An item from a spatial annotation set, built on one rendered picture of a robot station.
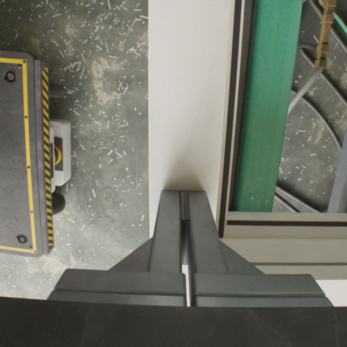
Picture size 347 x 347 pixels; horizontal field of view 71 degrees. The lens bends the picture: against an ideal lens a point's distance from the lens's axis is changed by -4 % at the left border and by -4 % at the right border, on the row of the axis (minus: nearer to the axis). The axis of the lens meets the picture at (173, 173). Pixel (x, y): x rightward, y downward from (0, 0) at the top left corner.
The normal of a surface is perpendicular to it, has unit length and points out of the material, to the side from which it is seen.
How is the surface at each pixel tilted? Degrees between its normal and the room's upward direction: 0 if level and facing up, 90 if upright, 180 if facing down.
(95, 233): 0
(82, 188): 0
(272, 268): 90
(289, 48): 0
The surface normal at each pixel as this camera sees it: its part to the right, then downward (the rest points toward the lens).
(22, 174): -0.02, 0.29
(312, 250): 0.02, -0.96
